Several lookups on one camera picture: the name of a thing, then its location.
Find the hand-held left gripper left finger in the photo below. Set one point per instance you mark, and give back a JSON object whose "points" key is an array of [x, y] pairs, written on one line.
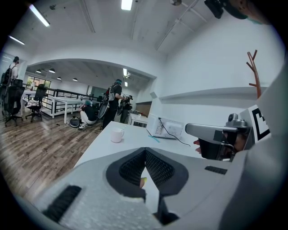
{"points": [[94, 179]]}

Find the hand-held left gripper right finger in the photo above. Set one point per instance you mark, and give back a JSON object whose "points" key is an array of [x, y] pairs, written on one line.
{"points": [[193, 177]]}

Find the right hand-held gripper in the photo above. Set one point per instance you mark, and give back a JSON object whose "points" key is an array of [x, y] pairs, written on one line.
{"points": [[258, 123]]}

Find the white cup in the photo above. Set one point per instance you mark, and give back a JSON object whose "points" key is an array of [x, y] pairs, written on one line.
{"points": [[115, 135]]}

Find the teal plastic strip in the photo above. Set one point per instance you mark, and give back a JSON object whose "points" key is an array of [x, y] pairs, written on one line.
{"points": [[154, 139]]}

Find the person's right hand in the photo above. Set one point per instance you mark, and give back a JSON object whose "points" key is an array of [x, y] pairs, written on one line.
{"points": [[240, 142]]}

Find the person's left hand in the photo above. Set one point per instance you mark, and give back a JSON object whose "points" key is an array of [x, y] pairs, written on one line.
{"points": [[142, 183]]}

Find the white microwave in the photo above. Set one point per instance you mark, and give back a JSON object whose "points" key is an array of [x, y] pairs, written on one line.
{"points": [[166, 128]]}

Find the small white table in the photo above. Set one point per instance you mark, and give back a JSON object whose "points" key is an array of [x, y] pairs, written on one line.
{"points": [[137, 120]]}

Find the person's white clothing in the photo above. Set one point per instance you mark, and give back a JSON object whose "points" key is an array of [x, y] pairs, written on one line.
{"points": [[265, 179]]}

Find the long white table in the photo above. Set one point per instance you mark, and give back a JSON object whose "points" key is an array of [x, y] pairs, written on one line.
{"points": [[72, 101]]}

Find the black metal railing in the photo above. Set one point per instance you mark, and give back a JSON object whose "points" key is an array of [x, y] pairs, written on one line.
{"points": [[65, 91]]}

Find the patterned cloth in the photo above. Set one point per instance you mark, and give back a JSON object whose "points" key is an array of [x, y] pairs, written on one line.
{"points": [[32, 103]]}

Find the black office chair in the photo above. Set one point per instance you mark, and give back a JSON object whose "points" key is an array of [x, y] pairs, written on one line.
{"points": [[38, 94], [13, 101]]}

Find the window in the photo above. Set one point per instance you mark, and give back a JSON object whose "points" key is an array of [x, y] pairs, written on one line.
{"points": [[38, 81]]}

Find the person's head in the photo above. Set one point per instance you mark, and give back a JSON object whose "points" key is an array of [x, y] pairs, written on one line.
{"points": [[238, 9]]}

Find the grey fisheye gripper camera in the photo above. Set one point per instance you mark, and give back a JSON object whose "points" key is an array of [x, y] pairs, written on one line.
{"points": [[232, 117]]}

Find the black head camera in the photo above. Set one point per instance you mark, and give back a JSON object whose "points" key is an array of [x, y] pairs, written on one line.
{"points": [[214, 7]]}

